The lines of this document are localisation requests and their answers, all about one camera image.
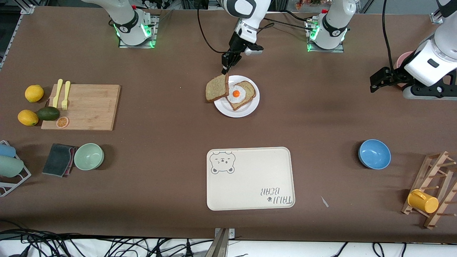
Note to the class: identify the cream bear print tray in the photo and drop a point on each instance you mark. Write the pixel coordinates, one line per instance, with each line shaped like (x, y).
(250, 178)

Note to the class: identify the small white tape scrap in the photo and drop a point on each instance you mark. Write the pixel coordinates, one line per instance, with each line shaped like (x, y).
(325, 202)

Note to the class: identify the yellow mug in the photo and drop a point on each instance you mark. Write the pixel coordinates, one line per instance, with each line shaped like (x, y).
(423, 201)

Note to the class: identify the yellow plastic knife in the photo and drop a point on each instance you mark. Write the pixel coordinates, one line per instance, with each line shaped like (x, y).
(57, 92)

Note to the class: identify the orange red decoration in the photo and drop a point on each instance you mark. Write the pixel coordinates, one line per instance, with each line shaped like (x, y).
(309, 3)

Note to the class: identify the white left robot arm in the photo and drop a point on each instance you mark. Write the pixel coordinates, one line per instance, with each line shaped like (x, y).
(334, 25)

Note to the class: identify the white round plate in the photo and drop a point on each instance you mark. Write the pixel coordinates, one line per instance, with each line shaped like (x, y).
(246, 109)

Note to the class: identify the pink bowl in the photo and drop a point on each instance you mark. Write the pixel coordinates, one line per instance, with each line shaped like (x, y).
(402, 60)

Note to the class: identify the grey metal box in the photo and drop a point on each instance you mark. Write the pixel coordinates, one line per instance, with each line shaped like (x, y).
(213, 4)

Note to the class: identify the dark grey folded cloth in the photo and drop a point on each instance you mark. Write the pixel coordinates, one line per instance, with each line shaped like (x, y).
(57, 160)

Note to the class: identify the brown bread slice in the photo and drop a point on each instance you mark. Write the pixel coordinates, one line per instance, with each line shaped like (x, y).
(249, 91)
(216, 89)

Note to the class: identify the wooden cutting board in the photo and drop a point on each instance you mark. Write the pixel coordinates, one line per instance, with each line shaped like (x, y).
(89, 107)

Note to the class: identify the yellow lemon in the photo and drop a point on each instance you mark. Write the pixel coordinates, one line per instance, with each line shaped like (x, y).
(28, 117)
(34, 93)

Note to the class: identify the fried egg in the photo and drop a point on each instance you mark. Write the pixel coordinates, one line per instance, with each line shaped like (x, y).
(236, 94)

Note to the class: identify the yellow plastic fork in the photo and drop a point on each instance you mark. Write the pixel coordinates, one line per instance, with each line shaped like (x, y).
(65, 101)

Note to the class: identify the metal camera pole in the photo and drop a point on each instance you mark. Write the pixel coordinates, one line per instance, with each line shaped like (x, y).
(219, 246)

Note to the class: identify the pale green cup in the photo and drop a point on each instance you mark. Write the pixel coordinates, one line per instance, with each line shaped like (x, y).
(10, 166)

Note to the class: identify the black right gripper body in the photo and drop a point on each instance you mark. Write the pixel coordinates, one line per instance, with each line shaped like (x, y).
(236, 46)

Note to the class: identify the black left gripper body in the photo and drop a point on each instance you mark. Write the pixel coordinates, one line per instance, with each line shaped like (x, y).
(395, 76)

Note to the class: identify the blue bowl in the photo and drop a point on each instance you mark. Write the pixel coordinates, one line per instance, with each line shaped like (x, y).
(375, 154)

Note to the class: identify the wooden peg rack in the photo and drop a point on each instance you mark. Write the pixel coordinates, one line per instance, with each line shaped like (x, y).
(433, 164)

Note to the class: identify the dark green avocado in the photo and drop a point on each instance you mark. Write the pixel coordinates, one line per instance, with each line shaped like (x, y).
(48, 113)

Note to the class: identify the pale green bowl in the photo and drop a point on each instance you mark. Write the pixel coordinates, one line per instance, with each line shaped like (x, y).
(88, 157)

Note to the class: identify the orange slice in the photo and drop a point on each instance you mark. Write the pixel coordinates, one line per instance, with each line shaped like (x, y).
(62, 122)

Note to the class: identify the light blue cup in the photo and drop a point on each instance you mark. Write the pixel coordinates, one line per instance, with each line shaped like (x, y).
(6, 150)

